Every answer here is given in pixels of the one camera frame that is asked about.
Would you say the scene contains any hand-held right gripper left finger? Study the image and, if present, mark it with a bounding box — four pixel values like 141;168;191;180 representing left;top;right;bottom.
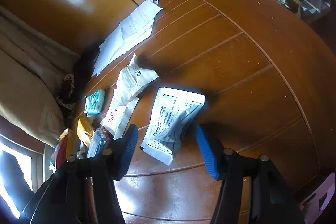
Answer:
22;123;139;224

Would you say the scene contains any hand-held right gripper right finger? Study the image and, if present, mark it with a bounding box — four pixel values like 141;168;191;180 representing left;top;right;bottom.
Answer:
195;124;306;224

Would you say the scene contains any white grey-text wipes packet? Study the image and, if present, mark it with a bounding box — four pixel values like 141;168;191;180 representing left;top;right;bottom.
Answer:
140;87;206;166

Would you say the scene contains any clear plastic packet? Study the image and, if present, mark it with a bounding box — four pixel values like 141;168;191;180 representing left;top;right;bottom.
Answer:
87;127;111;159

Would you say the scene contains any white red-print packet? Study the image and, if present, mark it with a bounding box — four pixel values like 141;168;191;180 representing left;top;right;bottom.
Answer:
100;97;139;139

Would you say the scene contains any teal tissue packet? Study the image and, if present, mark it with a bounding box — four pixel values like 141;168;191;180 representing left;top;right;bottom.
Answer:
84;89;106;117

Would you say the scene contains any red packet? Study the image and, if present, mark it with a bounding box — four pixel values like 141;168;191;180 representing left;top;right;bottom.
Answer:
54;128;70;169

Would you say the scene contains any white recycle-mark packet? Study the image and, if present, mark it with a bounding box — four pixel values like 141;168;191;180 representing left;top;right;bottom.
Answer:
113;53;160;106

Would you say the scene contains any stack of white papers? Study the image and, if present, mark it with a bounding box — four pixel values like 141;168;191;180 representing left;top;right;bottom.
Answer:
92;0;164;77

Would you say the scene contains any window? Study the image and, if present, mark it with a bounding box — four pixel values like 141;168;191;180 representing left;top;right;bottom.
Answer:
0;140;33;216

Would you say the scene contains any beige sofa cushion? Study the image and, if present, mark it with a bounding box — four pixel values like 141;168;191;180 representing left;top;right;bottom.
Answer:
0;6;79;146

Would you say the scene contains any yellow wooden cabinet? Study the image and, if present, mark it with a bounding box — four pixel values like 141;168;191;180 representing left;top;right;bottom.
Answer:
0;0;237;56

